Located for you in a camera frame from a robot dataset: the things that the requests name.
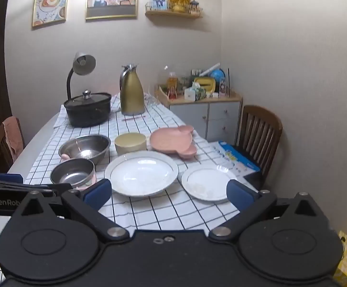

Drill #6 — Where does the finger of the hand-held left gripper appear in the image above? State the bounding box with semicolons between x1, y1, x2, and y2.
0;172;24;186
0;183;73;198

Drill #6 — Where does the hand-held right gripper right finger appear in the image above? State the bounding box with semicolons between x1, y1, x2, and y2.
209;179;319;242

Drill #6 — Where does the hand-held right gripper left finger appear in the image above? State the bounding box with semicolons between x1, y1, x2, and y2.
21;179;130;243

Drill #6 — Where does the pink ladle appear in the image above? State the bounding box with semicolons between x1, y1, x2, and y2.
50;154;98;191

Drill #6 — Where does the small white plate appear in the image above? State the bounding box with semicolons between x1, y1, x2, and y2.
181;166;239;201

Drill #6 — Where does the large stainless steel bowl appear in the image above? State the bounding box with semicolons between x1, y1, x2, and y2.
58;134;111;166

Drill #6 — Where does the large white plate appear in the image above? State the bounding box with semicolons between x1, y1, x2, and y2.
104;151;179;197

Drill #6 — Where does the cream round bowl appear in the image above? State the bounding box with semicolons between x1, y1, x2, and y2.
114;132;148;156

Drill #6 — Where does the wooden chair with towel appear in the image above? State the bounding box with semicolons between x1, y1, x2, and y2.
0;116;26;168

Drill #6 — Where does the blue and white box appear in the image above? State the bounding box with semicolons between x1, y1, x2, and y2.
211;140;261;186

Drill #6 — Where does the pink towel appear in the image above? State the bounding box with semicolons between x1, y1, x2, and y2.
2;116;25;162

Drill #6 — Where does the brown wooden slatted chair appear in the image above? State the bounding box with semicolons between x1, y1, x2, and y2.
235;105;283;188

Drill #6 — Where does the checkered tablecloth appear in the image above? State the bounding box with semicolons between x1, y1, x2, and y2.
22;93;259;231

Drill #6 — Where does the small checkered cloth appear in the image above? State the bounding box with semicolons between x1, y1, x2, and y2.
53;104;72;130

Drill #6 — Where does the black pot with glass lid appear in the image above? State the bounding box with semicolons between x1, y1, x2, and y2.
64;90;112;128

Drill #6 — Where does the white cabinet with wooden top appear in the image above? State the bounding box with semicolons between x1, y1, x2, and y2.
158;91;243;144

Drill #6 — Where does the gold thermos jug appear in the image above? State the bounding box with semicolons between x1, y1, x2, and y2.
120;64;146;116

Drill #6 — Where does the white tissue box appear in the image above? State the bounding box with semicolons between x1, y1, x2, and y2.
184;82;207;102

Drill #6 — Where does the clear drinking glass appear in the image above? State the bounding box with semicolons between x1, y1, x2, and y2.
145;84;159;107

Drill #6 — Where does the blue globe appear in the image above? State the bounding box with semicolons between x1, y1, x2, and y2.
210;69;226;86

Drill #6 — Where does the grey gooseneck desk lamp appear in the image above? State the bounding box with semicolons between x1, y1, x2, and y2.
66;51;97;101

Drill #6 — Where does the white tube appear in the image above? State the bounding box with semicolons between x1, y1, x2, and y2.
199;62;221;77

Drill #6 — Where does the clear glass dome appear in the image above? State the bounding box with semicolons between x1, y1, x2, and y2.
158;65;177;88

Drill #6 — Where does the framed food poster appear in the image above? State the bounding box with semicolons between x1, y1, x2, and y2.
32;0;70;30

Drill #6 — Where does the wooden wall shelf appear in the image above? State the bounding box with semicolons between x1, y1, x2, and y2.
145;1;203;19

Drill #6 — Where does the small photo frame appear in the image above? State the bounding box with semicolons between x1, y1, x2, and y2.
149;0;168;11

